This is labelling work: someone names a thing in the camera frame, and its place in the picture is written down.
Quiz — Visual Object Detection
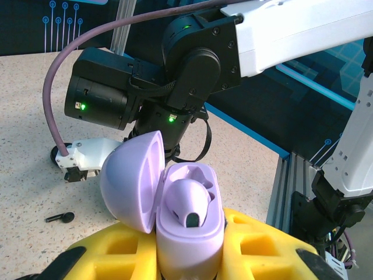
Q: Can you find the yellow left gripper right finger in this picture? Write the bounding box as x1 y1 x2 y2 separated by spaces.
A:
215 207 344 280

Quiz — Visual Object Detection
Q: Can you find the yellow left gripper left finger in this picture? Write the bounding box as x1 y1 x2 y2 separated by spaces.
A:
23 221 161 280

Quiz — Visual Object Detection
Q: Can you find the black wireless earbud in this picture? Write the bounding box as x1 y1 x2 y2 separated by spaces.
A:
45 212 76 225

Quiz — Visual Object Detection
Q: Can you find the purple earbud charging case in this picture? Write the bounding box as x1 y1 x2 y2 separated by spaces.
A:
99 130 227 277

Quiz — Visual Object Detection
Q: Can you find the purple wireless earbud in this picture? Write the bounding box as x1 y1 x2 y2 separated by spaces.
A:
163 178 212 228

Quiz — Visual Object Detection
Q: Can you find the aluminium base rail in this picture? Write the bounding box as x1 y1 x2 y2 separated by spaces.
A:
267 150 319 235

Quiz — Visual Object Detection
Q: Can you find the thin black loop cable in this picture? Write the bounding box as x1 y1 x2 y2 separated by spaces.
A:
171 112 212 164

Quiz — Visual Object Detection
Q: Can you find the aluminium frame post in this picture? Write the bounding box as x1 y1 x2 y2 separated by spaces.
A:
110 0 138 56

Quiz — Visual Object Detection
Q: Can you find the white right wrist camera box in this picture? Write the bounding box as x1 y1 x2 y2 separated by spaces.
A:
55 138 123 184

